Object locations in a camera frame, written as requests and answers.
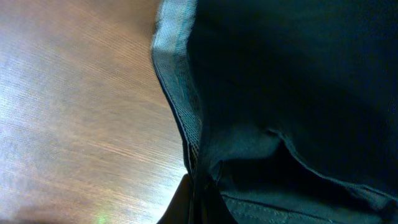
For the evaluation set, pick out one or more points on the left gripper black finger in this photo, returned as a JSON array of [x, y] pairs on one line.
[[178, 209]]

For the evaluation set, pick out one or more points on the black shorts white lining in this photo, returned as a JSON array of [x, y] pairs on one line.
[[287, 109]]

